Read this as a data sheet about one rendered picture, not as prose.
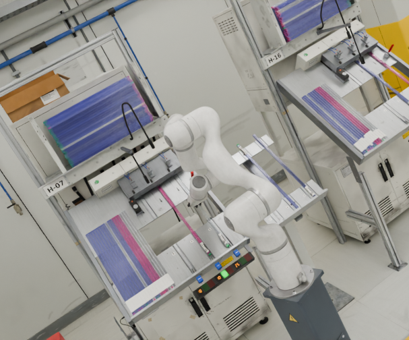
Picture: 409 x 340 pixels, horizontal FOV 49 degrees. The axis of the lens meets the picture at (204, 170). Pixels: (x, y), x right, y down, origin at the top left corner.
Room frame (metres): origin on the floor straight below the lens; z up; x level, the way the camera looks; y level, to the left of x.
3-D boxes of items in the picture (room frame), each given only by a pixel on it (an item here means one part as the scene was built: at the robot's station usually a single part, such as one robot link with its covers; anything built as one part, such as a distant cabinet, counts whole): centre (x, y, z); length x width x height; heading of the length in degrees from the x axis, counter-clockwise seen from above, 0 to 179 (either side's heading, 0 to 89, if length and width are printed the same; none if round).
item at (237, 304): (2.55, 0.46, 0.31); 0.70 x 0.65 x 0.62; 105
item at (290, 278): (1.55, -0.10, 0.79); 0.19 x 0.19 x 0.18
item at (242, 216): (1.54, -0.07, 1.00); 0.19 x 0.12 x 0.24; 109
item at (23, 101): (2.71, 0.55, 1.82); 0.68 x 0.30 x 0.20; 105
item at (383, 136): (2.75, -1.01, 0.65); 1.01 x 0.73 x 1.29; 15
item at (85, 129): (2.44, 0.37, 1.52); 0.51 x 0.13 x 0.27; 105
